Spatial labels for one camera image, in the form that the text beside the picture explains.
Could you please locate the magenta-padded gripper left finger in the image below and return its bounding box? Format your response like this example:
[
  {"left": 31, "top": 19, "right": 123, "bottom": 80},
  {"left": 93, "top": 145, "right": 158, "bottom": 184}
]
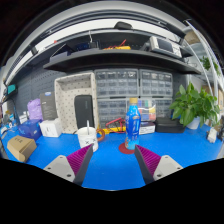
[{"left": 43, "top": 143, "right": 95, "bottom": 187}]

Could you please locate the yellow tool with red leads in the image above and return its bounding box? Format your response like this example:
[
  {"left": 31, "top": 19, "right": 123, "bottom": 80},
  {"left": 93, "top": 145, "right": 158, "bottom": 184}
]
[{"left": 102, "top": 39, "right": 132, "bottom": 52}]

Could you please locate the black rectangular speaker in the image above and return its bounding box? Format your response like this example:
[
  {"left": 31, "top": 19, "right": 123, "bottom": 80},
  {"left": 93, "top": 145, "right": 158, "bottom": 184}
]
[{"left": 73, "top": 94, "right": 96, "bottom": 130}]

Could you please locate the yellow multimeter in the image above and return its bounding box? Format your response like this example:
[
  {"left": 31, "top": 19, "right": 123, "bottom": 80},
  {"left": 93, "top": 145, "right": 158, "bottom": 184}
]
[{"left": 102, "top": 124, "right": 128, "bottom": 135}]

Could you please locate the red test lead cable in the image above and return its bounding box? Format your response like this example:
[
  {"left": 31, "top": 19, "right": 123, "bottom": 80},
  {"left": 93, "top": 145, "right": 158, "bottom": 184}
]
[{"left": 104, "top": 117, "right": 127, "bottom": 133}]

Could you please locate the flat round red coaster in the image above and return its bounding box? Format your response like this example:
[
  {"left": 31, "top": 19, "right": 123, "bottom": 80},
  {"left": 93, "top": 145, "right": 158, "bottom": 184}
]
[{"left": 118, "top": 142, "right": 145, "bottom": 155}]

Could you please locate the blue box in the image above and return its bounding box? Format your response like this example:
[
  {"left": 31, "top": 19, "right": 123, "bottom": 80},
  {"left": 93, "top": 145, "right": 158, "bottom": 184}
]
[{"left": 18, "top": 119, "right": 43, "bottom": 141}]

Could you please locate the dark grey box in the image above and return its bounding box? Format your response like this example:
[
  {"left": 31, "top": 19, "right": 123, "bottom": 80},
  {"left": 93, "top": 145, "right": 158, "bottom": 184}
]
[{"left": 39, "top": 91, "right": 58, "bottom": 121}]

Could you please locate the white power adapter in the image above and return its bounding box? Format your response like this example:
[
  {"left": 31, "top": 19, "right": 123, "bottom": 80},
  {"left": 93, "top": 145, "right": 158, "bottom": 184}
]
[{"left": 206, "top": 127, "right": 219, "bottom": 144}]

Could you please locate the black lamp head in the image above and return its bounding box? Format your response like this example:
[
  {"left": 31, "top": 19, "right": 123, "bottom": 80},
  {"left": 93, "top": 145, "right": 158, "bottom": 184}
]
[{"left": 113, "top": 21, "right": 134, "bottom": 31}]

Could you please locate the white mug orange handle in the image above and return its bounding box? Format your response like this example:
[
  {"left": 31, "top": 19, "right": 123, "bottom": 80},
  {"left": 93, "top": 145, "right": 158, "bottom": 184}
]
[{"left": 76, "top": 126, "right": 106, "bottom": 153}]

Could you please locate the blue drink bottle gold cap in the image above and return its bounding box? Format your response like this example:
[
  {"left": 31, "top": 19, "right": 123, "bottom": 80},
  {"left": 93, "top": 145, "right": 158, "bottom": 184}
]
[{"left": 124, "top": 97, "right": 142, "bottom": 151}]

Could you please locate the grey small-parts drawer cabinet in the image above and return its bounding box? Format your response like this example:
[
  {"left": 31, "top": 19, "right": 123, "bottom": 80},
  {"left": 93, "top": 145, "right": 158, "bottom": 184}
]
[
  {"left": 97, "top": 98, "right": 128, "bottom": 129},
  {"left": 138, "top": 69, "right": 174, "bottom": 98},
  {"left": 154, "top": 97, "right": 174, "bottom": 119},
  {"left": 94, "top": 68, "right": 139, "bottom": 99}
]

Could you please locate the green potted plant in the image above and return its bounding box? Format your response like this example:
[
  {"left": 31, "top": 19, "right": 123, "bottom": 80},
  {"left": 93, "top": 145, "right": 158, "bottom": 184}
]
[{"left": 168, "top": 82, "right": 222, "bottom": 131}]

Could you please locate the black wall shelf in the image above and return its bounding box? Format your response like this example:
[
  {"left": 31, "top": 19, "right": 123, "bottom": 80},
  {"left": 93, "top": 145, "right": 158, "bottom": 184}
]
[{"left": 43, "top": 49, "right": 202, "bottom": 75}]

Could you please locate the purple bag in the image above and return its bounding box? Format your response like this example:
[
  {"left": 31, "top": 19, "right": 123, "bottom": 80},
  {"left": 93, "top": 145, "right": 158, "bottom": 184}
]
[{"left": 26, "top": 98, "right": 44, "bottom": 122}]

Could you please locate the clear box of colourful parts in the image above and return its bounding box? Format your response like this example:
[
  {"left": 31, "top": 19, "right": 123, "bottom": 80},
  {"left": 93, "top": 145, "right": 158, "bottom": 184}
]
[{"left": 137, "top": 99, "right": 157, "bottom": 123}]

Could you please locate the black box white label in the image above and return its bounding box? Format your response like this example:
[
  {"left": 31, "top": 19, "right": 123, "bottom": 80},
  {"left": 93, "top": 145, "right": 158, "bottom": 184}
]
[{"left": 139, "top": 121, "right": 156, "bottom": 135}]

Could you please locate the brown cardboard box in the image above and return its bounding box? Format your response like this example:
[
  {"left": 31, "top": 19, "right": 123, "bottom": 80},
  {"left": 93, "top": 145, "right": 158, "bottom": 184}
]
[{"left": 6, "top": 134, "right": 38, "bottom": 163}]

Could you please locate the white shelf unit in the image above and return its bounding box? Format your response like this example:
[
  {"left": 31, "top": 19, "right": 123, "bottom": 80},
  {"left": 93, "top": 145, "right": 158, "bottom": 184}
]
[{"left": 183, "top": 19, "right": 224, "bottom": 111}]

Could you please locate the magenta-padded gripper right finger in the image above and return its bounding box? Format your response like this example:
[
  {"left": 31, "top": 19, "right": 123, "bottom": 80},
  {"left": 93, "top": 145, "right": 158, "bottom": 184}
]
[{"left": 133, "top": 144, "right": 184, "bottom": 185}]

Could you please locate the black zip case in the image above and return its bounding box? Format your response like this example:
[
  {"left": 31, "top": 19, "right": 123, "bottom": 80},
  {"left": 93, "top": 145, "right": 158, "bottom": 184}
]
[{"left": 155, "top": 116, "right": 186, "bottom": 134}]

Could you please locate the beige perforated tray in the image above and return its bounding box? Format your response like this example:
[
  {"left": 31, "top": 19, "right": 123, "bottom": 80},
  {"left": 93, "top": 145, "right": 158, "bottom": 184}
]
[{"left": 54, "top": 72, "right": 100, "bottom": 135}]

